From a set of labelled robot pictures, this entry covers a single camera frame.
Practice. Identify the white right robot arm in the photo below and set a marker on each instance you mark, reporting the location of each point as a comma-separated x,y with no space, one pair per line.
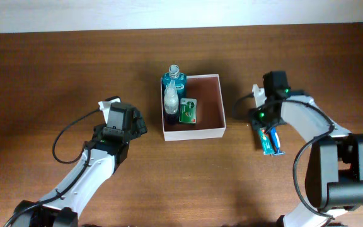
328,170

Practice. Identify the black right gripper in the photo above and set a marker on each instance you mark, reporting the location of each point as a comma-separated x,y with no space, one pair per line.
255,118

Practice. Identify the blue white toothbrush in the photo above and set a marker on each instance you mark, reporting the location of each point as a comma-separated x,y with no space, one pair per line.
275,139

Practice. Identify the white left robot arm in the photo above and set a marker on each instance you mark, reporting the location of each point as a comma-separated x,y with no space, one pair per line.
100,158

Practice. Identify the blue mouthwash bottle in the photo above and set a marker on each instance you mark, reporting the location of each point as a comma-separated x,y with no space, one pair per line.
179,78

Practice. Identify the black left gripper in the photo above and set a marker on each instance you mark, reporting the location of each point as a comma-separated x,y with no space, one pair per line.
138,127

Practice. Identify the clear spray bottle dark liquid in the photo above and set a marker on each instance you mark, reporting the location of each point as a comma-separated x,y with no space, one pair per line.
171,103

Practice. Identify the blue disposable razor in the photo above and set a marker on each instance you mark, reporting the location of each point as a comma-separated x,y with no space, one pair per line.
277,154

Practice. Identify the Colgate toothpaste tube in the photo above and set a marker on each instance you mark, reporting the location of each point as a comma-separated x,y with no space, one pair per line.
266,143

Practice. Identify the white cardboard box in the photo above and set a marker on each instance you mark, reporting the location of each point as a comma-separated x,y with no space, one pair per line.
211,119

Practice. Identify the green soap bar pack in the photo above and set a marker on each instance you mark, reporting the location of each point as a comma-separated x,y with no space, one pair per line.
188,110

